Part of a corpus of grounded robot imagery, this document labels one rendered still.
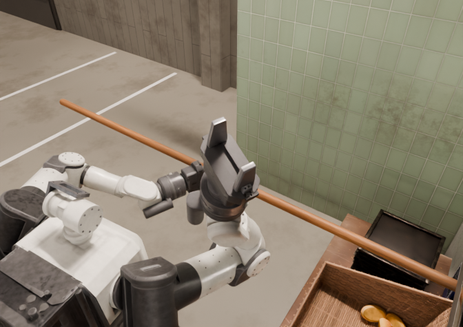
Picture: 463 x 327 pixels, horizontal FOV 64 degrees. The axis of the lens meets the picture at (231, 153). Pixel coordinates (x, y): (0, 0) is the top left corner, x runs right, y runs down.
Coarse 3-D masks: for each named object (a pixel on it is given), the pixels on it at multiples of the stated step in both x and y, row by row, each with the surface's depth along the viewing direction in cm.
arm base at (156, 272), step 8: (160, 256) 82; (128, 264) 77; (136, 264) 77; (144, 264) 77; (152, 264) 77; (160, 264) 77; (168, 264) 77; (120, 272) 77; (128, 272) 74; (136, 272) 73; (144, 272) 73; (152, 272) 73; (160, 272) 73; (168, 272) 72; (176, 272) 75; (128, 280) 73; (136, 280) 71; (144, 280) 70; (152, 280) 70; (160, 280) 71; (168, 280) 72; (128, 288) 76; (128, 296) 76; (128, 304) 76; (128, 312) 76; (128, 320) 76
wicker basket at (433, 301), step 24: (336, 264) 154; (312, 288) 146; (336, 288) 161; (360, 288) 152; (384, 288) 144; (408, 288) 137; (336, 312) 154; (360, 312) 154; (408, 312) 144; (432, 312) 137
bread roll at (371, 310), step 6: (366, 306) 150; (372, 306) 149; (378, 306) 149; (366, 312) 148; (372, 312) 148; (378, 312) 148; (384, 312) 148; (366, 318) 148; (372, 318) 148; (378, 318) 147; (384, 318) 147
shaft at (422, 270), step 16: (80, 112) 162; (112, 128) 153; (144, 144) 145; (160, 144) 141; (192, 160) 133; (288, 208) 115; (320, 224) 111; (336, 224) 110; (352, 240) 106; (368, 240) 105; (384, 256) 102; (400, 256) 101; (416, 272) 98; (432, 272) 97; (448, 288) 95
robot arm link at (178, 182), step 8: (184, 168) 126; (192, 168) 126; (200, 168) 125; (168, 176) 123; (176, 176) 123; (184, 176) 125; (192, 176) 124; (200, 176) 126; (176, 184) 122; (184, 184) 123; (192, 184) 126; (176, 192) 122; (184, 192) 124
